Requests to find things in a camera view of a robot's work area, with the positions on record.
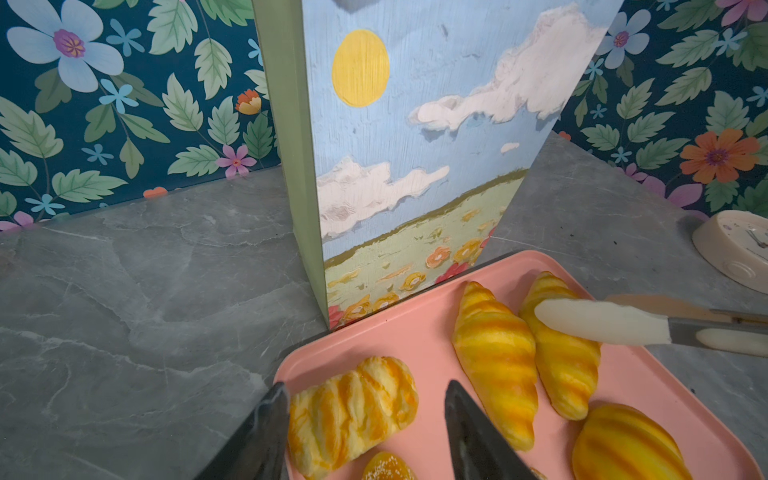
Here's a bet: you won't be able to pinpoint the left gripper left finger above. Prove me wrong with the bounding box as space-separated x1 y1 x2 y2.
195 382 290 480

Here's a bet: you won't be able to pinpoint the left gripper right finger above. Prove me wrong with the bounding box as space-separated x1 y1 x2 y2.
444 380 537 480

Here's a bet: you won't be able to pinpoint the fake croissant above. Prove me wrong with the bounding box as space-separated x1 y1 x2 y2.
452 281 538 451
520 271 601 421

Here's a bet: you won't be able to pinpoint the round ridged fake bread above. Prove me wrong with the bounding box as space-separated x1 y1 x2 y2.
571 403 692 479

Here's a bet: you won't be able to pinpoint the metal tongs with white tips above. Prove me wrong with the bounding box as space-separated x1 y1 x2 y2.
534 298 767 357

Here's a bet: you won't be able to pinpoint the landscape print paper bag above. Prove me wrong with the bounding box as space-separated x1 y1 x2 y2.
253 1 621 329

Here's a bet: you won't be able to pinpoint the upright sugared fake bun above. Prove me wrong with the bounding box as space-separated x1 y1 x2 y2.
362 452 417 480

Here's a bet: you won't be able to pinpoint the braided glazed fake bread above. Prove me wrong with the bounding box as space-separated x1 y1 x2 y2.
287 356 419 479

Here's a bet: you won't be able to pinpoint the pink plastic tray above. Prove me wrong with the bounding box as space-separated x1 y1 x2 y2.
275 251 763 479

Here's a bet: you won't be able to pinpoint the cream round alarm clock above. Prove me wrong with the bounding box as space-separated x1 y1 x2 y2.
692 210 767 294

